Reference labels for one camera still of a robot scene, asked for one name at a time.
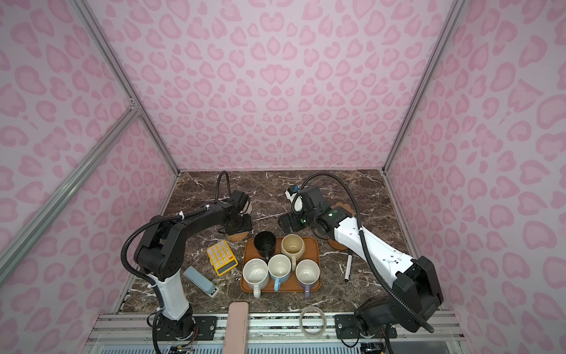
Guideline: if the woven rattan round coaster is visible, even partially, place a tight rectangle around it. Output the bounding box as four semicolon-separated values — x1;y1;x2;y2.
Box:
227;232;250;243

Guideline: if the cream beige mug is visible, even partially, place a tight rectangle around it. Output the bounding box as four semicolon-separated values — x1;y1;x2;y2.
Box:
280;234;306;271

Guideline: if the black mug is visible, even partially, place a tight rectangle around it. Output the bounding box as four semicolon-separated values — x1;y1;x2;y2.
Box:
254;231;277;262

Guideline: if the cork flower-shaped coaster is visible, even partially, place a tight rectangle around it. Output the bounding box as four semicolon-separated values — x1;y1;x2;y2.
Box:
335;202;356;217

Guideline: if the brown round wooden coaster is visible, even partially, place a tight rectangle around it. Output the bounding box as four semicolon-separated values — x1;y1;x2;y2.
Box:
327;239;349;252

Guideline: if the beige speckled round coaster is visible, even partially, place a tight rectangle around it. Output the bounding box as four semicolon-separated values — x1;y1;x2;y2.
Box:
243;200;253;215

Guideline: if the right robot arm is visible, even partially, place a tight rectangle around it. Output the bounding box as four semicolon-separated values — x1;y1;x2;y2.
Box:
278;185;444;336

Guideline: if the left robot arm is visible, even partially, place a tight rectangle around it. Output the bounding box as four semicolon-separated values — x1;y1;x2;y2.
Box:
121;199;251;341

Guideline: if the orange brown tray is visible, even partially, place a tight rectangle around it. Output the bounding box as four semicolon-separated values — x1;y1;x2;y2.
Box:
240;236;322;294

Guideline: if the yellow calculator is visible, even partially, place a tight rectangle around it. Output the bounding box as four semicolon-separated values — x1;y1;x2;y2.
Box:
206;240;238;277

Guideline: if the light blue mug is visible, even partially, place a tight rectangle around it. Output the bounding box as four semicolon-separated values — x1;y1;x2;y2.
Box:
268;255;292;292

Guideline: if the lavender mug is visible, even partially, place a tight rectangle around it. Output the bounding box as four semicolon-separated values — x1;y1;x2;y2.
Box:
295;259;321;299

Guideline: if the white mug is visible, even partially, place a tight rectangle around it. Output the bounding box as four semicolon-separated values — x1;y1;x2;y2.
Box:
243;258;270;299

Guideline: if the grey blue stapler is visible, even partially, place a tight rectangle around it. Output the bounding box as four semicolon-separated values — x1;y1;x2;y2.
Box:
184;266;218;298

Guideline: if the black white marker pen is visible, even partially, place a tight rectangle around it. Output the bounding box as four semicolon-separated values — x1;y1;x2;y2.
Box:
344;253;353;283

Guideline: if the clear tape roll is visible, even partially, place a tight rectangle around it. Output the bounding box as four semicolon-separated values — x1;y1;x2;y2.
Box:
299;306;327;339

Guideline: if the pink rectangular bar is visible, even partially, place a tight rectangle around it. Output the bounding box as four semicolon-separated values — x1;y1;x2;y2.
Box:
223;302;249;354

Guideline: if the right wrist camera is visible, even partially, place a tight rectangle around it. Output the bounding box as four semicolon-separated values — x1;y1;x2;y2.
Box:
285;185;304;213

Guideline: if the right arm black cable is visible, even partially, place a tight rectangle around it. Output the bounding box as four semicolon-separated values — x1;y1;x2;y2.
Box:
290;172;435;333

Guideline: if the left aluminium frame strut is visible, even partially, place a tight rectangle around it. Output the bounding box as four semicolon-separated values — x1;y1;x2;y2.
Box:
1;104;139;284

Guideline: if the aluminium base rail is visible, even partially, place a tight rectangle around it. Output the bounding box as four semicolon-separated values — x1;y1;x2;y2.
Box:
83;311;470;353

